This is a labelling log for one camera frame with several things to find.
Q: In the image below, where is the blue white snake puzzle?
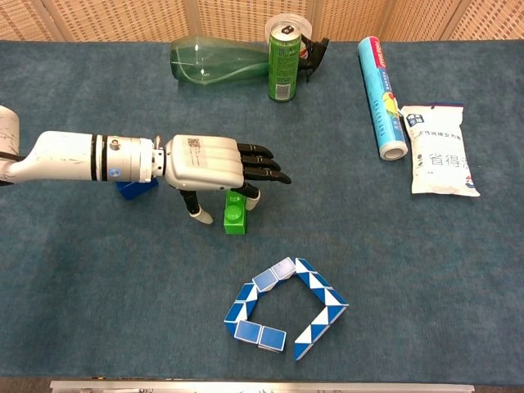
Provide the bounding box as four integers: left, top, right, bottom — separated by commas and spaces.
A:
223, 256, 350, 362

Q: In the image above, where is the blue felt table cloth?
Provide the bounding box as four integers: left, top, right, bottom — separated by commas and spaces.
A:
0, 39, 524, 380

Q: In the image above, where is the green transparent spray bottle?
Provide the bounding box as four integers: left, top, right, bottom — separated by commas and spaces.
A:
169, 35, 331, 86

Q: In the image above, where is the green toy brick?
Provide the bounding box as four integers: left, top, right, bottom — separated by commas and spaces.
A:
223, 189, 249, 236

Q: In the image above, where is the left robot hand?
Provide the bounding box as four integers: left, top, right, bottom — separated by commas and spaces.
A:
162, 133, 293, 225

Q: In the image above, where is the white printed snack bag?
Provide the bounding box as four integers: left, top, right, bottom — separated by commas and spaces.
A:
400, 102, 481, 198

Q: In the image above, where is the green drink can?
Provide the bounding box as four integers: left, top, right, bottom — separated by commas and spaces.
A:
268, 23, 303, 103

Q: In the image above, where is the silver metal rail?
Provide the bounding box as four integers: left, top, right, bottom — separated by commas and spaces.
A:
49, 379, 476, 393

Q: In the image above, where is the blue toy brick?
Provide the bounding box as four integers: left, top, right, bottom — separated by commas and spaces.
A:
115, 177, 160, 201

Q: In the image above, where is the light blue wrap roll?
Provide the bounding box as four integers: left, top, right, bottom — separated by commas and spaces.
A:
357, 35, 409, 161

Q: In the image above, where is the woven folding screen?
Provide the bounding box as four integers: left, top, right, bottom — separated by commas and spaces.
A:
0, 0, 524, 43

